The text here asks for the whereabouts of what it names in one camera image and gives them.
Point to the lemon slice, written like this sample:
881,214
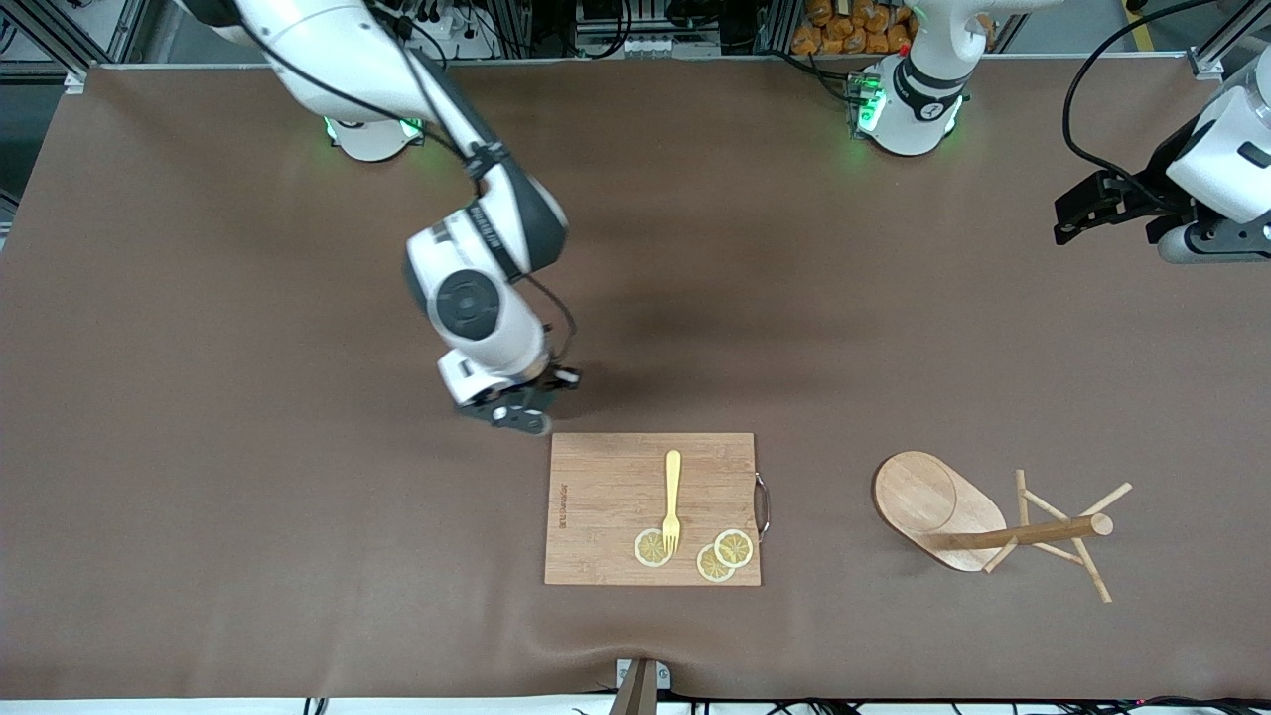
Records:
710,566
647,548
735,548

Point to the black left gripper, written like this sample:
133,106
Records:
1138,198

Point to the brown table cover mat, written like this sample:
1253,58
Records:
248,447

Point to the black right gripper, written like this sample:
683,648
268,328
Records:
545,381

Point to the orange snack packets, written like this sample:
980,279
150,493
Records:
854,35

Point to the bamboo cutting board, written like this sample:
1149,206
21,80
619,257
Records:
606,497

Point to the aluminium frame post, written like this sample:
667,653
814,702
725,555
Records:
1216,55
50,40

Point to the wooden mug tree rack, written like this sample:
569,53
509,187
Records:
923,497

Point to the metal table edge bracket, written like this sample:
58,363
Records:
635,690

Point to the yellow plastic fork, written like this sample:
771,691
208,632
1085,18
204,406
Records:
673,477

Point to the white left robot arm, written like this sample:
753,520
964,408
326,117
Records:
918,99

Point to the white power strip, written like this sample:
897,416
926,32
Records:
457,45

